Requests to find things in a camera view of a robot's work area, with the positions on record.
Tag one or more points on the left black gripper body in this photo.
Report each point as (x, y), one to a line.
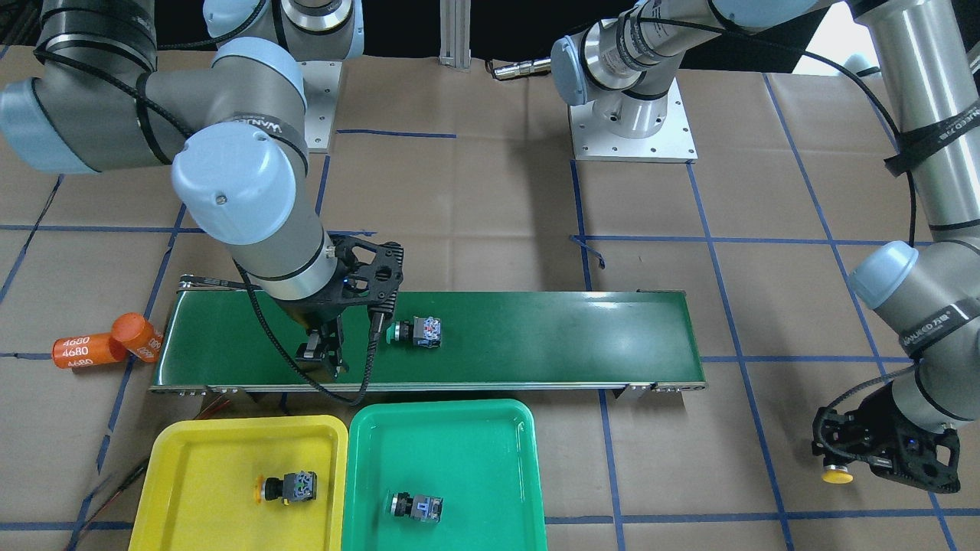
(882, 431)

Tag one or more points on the green conveyor belt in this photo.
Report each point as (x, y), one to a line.
(452, 341)

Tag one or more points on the aluminium frame post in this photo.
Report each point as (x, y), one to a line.
(454, 34)

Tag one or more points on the yellow plastic tray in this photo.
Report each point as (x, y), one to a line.
(201, 487)

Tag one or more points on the orange 4680 cylinder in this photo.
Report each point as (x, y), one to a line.
(87, 351)
(136, 334)

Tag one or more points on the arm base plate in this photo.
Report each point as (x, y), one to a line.
(621, 128)
(322, 86)

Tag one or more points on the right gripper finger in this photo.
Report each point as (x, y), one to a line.
(309, 355)
(332, 340)

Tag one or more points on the yellow push button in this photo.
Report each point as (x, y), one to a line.
(836, 474)

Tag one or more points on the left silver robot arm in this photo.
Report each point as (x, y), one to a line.
(788, 194)

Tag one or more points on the green plastic tray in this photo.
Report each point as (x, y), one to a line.
(480, 456)

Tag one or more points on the yellow push button switch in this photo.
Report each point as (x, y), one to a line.
(298, 487)

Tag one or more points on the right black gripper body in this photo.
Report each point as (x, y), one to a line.
(308, 312)

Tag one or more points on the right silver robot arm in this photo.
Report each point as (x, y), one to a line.
(232, 133)

